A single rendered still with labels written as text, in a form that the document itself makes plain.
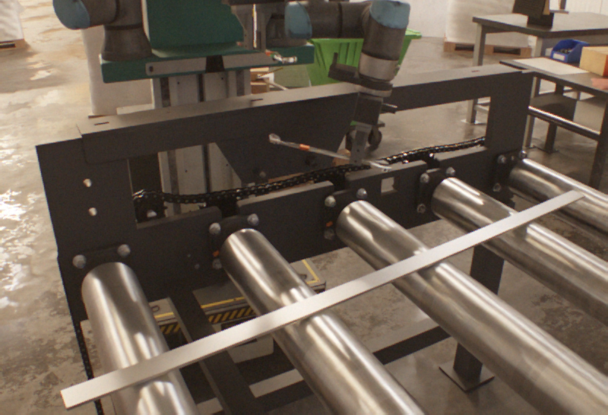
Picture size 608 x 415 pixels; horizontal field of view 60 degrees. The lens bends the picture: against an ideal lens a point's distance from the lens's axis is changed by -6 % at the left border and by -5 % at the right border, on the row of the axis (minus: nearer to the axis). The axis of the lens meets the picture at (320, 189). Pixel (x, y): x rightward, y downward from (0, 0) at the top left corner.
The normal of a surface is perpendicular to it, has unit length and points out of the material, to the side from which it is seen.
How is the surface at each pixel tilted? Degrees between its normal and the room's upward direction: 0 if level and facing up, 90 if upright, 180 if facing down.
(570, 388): 42
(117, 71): 90
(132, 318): 14
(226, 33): 90
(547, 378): 53
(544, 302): 0
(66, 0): 97
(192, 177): 90
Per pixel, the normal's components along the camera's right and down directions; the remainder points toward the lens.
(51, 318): 0.01, -0.90
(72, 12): -0.49, 0.48
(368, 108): -0.14, 0.38
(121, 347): -0.28, -0.78
